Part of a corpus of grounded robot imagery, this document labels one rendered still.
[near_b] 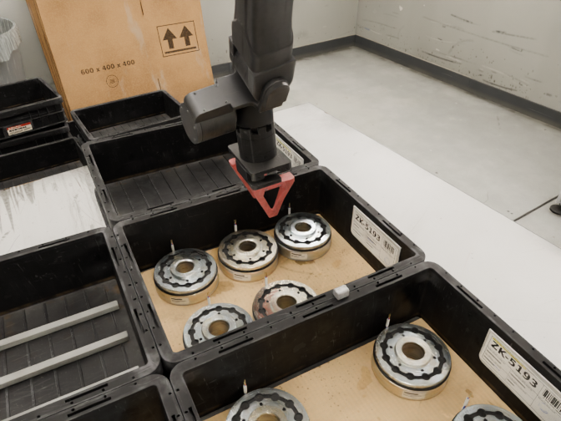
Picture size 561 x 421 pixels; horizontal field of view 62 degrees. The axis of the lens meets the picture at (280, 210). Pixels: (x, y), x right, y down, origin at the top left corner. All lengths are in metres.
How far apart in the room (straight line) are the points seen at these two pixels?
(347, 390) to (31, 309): 0.50
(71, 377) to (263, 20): 0.53
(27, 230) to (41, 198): 0.13
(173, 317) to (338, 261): 0.30
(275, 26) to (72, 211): 0.85
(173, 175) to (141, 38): 2.37
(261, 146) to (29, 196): 0.82
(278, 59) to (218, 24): 3.26
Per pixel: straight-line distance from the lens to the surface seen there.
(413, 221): 1.17
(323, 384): 0.68
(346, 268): 0.83
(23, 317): 0.84
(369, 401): 0.67
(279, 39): 0.56
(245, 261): 0.79
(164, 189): 1.04
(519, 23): 3.61
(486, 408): 0.67
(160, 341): 0.61
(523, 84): 3.65
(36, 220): 1.27
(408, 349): 0.71
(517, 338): 0.66
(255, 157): 0.69
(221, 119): 0.64
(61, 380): 0.74
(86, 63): 3.30
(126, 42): 3.36
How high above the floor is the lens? 1.40
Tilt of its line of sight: 37 degrees down
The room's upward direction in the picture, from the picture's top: straight up
